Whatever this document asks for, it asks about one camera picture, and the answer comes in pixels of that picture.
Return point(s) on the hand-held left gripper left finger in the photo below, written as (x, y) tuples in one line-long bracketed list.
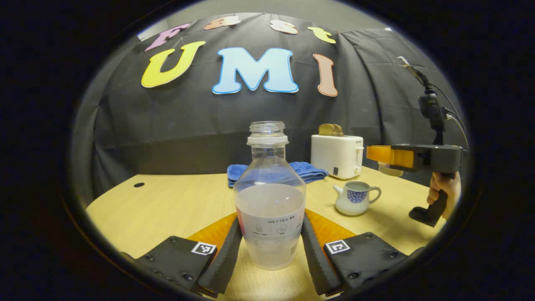
[(225, 259)]

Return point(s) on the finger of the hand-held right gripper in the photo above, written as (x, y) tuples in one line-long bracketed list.
[(397, 158)]

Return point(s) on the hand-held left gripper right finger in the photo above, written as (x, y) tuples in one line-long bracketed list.
[(317, 259)]

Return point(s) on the white blue teacup lid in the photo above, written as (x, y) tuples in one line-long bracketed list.
[(391, 170)]

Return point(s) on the white blue teacup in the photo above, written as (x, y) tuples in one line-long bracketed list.
[(355, 202)]

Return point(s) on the clear plastic water bottle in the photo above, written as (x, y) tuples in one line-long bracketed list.
[(269, 200)]

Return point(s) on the white toaster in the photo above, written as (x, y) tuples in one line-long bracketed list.
[(334, 156)]

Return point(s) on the brown bread slice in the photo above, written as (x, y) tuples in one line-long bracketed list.
[(334, 130), (320, 130)]

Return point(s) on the blue towel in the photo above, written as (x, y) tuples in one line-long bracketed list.
[(311, 171)]

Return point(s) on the black backdrop cloth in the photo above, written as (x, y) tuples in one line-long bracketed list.
[(167, 125)]

